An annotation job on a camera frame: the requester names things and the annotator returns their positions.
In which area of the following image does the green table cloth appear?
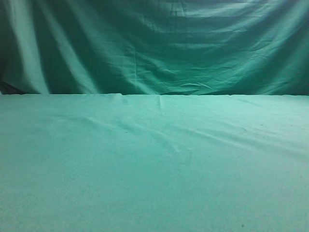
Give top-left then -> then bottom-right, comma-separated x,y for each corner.
0,94 -> 309,232

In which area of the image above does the green backdrop curtain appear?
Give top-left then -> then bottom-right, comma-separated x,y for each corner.
0,0 -> 309,95

